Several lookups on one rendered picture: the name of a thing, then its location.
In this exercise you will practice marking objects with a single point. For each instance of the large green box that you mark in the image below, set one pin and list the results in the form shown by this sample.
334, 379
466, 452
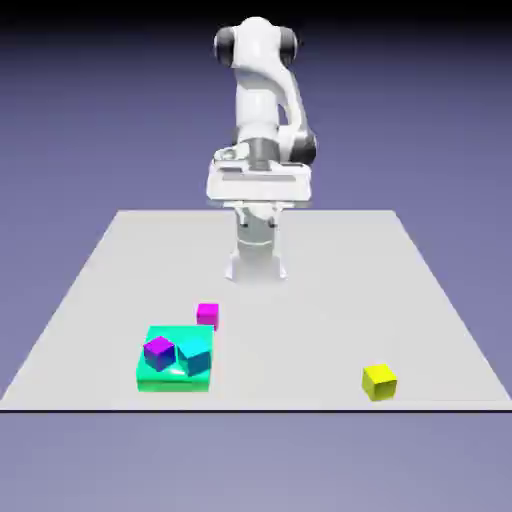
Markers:
172, 382

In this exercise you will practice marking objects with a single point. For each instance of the small purple cube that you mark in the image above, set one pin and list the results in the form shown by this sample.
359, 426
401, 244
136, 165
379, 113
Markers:
158, 352

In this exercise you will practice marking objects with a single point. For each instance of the small yellow cube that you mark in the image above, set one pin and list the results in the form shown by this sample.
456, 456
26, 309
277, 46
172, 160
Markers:
379, 382

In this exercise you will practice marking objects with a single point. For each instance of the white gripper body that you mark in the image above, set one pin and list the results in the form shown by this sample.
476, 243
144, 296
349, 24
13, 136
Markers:
260, 188

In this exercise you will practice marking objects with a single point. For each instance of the small magenta cube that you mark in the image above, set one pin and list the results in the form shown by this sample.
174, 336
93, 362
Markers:
207, 314

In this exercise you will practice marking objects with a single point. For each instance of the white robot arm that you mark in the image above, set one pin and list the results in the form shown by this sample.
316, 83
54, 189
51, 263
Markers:
256, 80

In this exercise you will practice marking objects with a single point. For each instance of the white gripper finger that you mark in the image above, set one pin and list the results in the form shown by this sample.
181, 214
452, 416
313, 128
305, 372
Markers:
273, 218
242, 218

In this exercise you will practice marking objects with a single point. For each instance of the small cyan cube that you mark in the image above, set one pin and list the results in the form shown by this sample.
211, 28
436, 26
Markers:
194, 355

